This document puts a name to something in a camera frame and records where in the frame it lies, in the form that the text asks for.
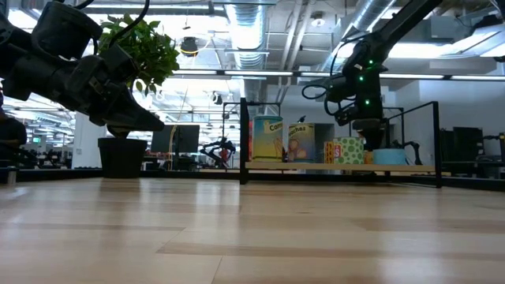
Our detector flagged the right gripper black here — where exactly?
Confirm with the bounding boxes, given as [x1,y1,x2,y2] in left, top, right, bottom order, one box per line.
[325,39,390,152]

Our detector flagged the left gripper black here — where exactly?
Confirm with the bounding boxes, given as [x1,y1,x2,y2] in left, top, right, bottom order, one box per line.
[2,43,166,139]

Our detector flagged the green polka dot can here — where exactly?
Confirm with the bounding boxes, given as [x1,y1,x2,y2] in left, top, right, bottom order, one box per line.
[333,136,365,165]

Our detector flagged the teal can red white logo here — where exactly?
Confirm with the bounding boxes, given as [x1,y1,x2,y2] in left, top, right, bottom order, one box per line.
[372,148,408,166]

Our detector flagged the tall can peaches label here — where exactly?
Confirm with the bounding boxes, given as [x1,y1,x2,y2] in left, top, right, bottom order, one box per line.
[287,122,316,163]

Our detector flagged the tall can carrots label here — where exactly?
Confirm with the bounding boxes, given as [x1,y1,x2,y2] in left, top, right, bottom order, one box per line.
[252,114,284,163]

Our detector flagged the leafy plant in black pot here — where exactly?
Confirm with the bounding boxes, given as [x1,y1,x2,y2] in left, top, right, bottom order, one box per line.
[96,13,181,179]

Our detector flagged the black background monitor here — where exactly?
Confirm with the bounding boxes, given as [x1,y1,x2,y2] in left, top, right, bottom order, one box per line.
[150,124,200,155]
[452,125,485,163]

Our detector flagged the long ceiling light strip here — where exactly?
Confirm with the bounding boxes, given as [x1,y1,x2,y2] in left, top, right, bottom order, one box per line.
[223,70,295,77]
[299,72,345,79]
[449,74,505,82]
[380,73,446,80]

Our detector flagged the black ceiling speaker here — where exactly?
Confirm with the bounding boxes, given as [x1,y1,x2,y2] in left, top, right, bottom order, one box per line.
[180,36,200,58]

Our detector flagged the person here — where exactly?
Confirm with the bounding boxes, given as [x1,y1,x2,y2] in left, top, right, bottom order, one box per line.
[0,114,28,166]

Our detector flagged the thin black background frame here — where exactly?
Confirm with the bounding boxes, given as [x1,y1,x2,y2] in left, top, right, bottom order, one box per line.
[383,105,406,165]
[222,101,282,159]

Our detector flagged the black aluminium rail frame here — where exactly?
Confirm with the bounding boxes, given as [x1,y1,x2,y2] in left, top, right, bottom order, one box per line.
[0,167,241,185]

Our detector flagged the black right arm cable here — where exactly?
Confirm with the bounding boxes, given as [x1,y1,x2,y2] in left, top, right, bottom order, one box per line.
[301,37,358,118]

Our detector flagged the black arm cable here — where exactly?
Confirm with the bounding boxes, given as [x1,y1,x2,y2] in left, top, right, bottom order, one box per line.
[301,37,358,118]
[74,0,152,49]

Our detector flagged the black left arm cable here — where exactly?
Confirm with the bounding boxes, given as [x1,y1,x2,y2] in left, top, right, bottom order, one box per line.
[74,0,152,49]

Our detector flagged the silver ventilation duct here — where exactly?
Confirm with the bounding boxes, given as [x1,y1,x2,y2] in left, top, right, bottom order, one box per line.
[317,0,395,74]
[224,0,270,103]

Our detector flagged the black frame shelf wooden board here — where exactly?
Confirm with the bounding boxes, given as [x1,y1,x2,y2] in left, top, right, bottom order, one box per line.
[238,97,443,189]

